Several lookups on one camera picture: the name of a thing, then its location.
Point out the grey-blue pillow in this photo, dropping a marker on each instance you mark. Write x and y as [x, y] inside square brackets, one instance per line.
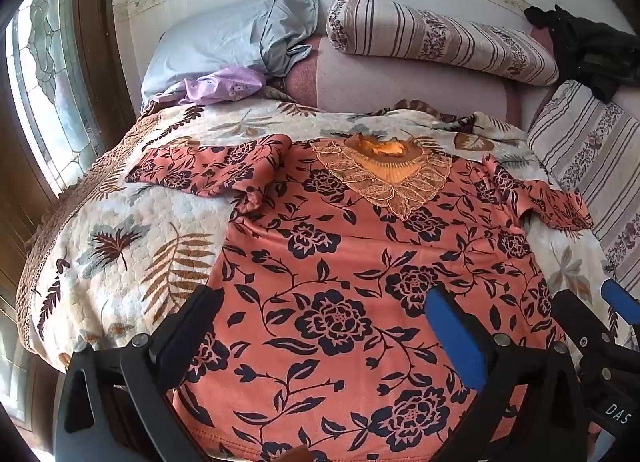
[220, 49]

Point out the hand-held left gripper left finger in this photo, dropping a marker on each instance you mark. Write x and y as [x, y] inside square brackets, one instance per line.
[186, 327]

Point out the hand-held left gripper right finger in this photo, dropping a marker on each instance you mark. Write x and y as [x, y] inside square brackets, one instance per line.
[457, 337]

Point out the striped floral cushion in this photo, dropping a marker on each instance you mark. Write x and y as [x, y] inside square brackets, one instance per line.
[590, 151]

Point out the black clothes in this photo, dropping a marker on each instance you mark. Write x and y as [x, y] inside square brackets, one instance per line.
[590, 49]

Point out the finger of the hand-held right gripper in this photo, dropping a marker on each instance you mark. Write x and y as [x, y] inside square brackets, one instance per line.
[620, 302]
[582, 327]

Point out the striped bolster pillow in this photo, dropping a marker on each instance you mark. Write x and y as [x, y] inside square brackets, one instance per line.
[440, 39]

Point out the patterned glass window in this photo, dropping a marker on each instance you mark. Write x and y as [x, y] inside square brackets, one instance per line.
[47, 71]

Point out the pink bed sheet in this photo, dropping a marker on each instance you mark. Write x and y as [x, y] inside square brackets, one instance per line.
[400, 79]

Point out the orange floral blouse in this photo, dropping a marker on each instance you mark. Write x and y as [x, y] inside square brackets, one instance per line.
[350, 282]

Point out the purple floral cloth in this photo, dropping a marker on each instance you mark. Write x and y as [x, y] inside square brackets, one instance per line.
[220, 86]

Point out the cream leaf print blanket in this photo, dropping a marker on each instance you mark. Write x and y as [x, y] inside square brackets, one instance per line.
[125, 252]

